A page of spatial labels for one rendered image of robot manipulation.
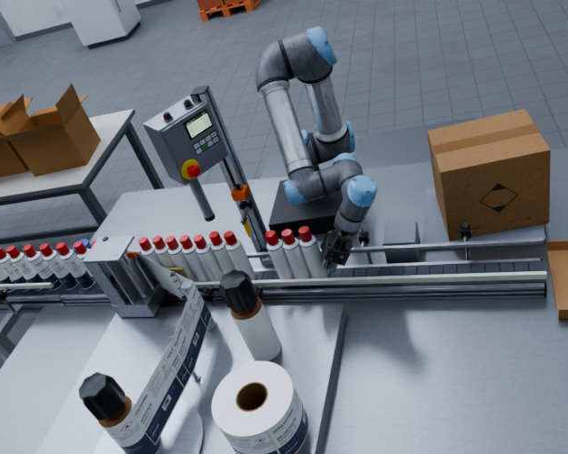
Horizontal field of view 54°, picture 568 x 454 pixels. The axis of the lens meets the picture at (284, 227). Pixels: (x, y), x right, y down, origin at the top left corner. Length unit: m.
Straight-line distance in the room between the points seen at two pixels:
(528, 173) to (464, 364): 0.58
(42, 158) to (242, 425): 2.37
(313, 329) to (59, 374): 0.87
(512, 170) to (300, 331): 0.76
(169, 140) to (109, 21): 6.75
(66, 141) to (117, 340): 1.61
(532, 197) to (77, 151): 2.36
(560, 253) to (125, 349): 1.34
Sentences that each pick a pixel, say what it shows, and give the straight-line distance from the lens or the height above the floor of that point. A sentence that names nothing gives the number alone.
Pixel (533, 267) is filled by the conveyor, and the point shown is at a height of 0.88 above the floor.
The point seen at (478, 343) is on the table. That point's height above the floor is 0.83.
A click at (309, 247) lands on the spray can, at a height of 1.03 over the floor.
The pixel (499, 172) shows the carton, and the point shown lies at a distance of 1.70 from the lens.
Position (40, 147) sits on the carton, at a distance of 3.34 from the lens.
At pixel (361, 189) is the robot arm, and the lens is 1.44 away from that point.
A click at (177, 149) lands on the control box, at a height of 1.40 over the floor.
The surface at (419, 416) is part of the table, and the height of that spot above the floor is 0.83.
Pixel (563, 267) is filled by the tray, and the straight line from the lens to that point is 1.76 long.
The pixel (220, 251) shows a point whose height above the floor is 1.03.
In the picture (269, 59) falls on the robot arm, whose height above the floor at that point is 1.50.
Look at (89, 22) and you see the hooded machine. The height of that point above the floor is 0.36.
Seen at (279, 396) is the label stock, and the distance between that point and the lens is 1.34.
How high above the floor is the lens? 2.09
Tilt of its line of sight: 37 degrees down
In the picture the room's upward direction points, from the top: 20 degrees counter-clockwise
